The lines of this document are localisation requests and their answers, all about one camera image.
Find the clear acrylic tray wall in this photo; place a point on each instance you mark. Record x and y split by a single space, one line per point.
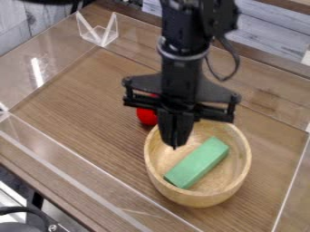
103 203

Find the light wooden bowl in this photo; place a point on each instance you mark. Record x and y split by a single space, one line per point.
222 181

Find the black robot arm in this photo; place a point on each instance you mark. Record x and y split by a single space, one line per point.
191 24

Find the green rectangular block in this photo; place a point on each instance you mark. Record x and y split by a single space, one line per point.
197 164

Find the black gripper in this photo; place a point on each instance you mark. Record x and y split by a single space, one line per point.
181 90

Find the red plush strawberry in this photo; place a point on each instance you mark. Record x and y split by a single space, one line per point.
147 116

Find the clear acrylic corner bracket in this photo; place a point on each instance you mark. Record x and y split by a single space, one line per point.
98 35

